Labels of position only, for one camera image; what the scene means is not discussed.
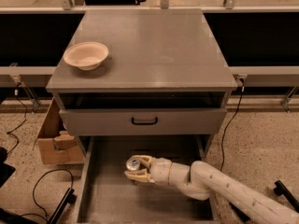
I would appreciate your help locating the black bar right floor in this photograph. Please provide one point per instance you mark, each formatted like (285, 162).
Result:
(281, 189)

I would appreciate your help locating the grey open middle drawer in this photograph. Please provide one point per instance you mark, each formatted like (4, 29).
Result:
(109, 197)

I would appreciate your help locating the grey drawer cabinet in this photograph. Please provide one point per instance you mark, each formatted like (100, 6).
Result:
(158, 59)

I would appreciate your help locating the black drawer handle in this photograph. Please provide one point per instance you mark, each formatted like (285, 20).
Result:
(145, 122)

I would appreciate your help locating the grey top drawer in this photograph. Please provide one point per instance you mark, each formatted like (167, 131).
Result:
(111, 122)

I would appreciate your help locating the black bar left floor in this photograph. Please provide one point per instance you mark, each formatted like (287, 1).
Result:
(69, 198)

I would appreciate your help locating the brown cardboard box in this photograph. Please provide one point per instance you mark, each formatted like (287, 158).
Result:
(56, 145)

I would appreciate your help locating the silver blue redbull can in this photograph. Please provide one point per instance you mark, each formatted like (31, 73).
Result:
(133, 164)

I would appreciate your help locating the metal railing frame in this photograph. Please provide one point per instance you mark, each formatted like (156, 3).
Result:
(149, 3)

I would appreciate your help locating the white paper bowl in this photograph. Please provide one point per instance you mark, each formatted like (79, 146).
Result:
(86, 56)

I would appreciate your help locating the black bar floor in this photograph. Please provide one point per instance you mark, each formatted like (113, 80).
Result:
(281, 189)
(69, 198)

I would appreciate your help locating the black object left edge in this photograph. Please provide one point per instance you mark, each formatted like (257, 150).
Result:
(6, 170)

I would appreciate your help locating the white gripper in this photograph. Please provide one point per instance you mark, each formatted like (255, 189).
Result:
(161, 171)

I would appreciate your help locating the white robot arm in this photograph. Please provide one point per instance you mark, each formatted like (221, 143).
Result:
(196, 181)

